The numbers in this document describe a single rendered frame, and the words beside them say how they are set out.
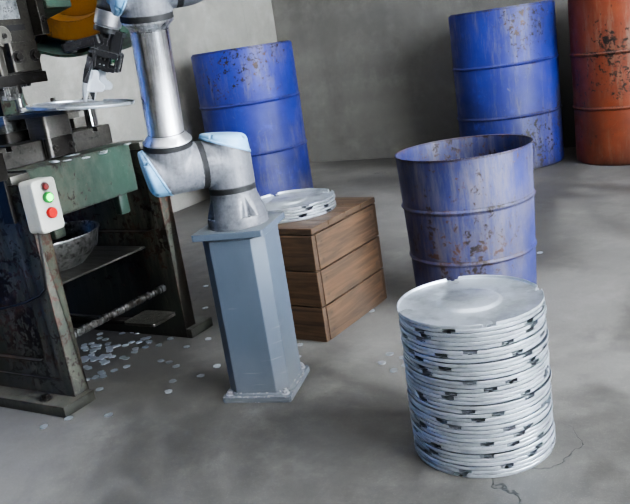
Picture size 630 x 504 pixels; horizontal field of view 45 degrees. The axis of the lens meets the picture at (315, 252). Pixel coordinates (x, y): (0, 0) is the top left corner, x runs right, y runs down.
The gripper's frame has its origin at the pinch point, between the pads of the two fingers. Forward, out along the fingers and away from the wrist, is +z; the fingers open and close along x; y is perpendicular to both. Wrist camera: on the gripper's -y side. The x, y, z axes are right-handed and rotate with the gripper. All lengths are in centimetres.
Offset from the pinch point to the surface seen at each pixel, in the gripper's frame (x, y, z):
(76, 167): -7.5, 2.7, 19.0
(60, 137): -2.9, -4.7, 13.0
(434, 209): 4, 104, 6
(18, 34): 3.5, -23.3, -11.3
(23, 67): -1.1, -18.7, -3.3
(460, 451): -84, 109, 34
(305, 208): 9, 68, 17
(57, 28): 39.6, -25.9, -12.1
